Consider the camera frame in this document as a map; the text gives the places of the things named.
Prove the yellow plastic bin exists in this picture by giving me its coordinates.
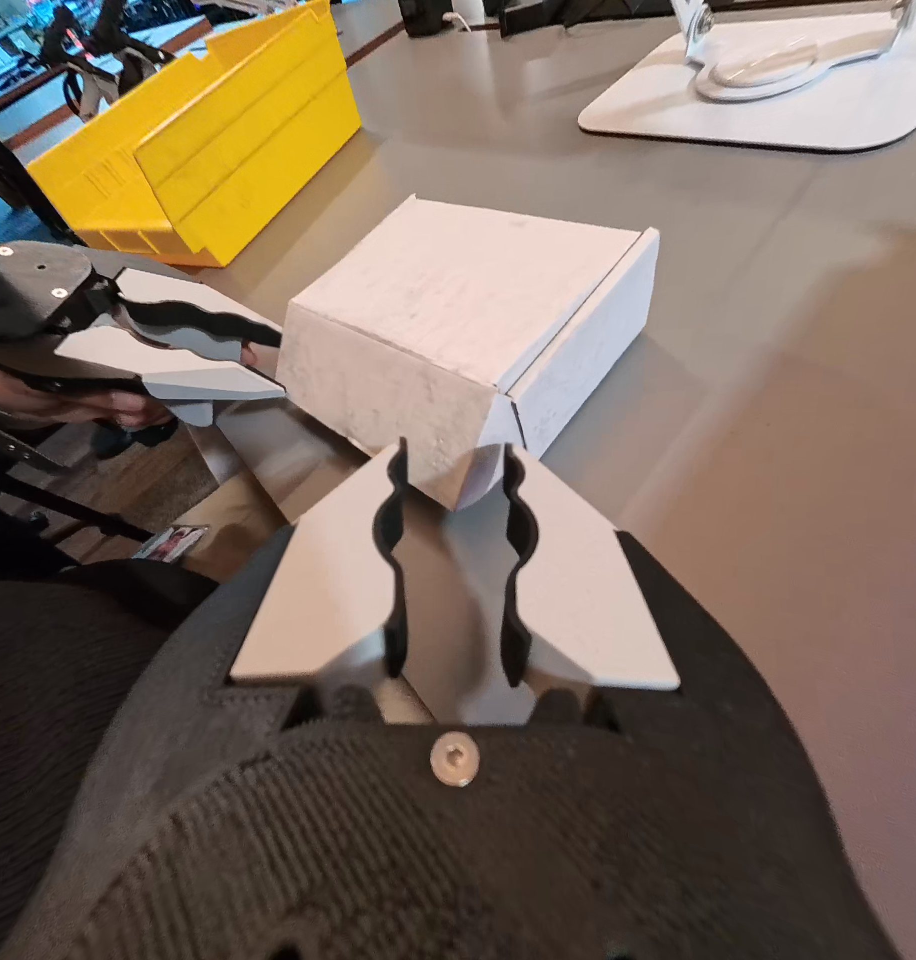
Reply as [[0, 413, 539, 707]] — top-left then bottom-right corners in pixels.
[[26, 0, 363, 269]]

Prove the spare hand-held gripper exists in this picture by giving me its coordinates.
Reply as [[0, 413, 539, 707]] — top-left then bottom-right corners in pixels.
[[38, 0, 177, 123]]

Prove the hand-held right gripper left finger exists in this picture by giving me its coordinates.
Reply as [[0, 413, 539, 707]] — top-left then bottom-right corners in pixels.
[[230, 437, 412, 684]]

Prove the black office chair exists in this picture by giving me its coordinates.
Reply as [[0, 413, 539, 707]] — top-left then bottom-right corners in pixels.
[[0, 450, 156, 579]]

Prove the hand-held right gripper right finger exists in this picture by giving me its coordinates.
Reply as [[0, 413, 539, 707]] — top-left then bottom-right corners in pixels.
[[500, 442, 681, 691]]

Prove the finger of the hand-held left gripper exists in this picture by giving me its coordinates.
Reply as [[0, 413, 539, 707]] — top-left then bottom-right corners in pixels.
[[53, 313, 287, 429], [116, 267, 284, 365]]

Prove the black electronic device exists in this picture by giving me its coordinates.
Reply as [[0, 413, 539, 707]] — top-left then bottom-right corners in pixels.
[[398, 0, 460, 39], [499, 0, 582, 39]]

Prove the person's left hand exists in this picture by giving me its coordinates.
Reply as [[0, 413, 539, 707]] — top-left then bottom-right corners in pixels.
[[0, 369, 177, 432]]

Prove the white cardboard mailer box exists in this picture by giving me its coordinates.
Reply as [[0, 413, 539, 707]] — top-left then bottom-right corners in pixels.
[[276, 193, 663, 513]]

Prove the person's black knitted sweater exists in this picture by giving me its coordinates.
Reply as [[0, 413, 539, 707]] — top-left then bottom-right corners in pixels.
[[0, 558, 220, 960]]

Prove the white document stand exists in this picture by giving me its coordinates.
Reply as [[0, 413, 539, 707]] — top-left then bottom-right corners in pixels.
[[576, 0, 916, 154]]

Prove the person's tan trouser leg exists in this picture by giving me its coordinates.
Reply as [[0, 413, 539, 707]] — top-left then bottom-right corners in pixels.
[[139, 468, 297, 582]]

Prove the small printed card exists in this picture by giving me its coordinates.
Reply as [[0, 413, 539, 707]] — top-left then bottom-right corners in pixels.
[[133, 525, 210, 564]]

